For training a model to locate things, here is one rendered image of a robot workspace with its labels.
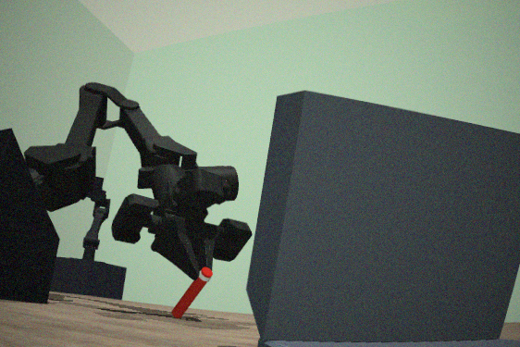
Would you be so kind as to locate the red peg with white band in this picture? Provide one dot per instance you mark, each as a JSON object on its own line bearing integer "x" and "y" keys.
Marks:
{"x": 189, "y": 296}

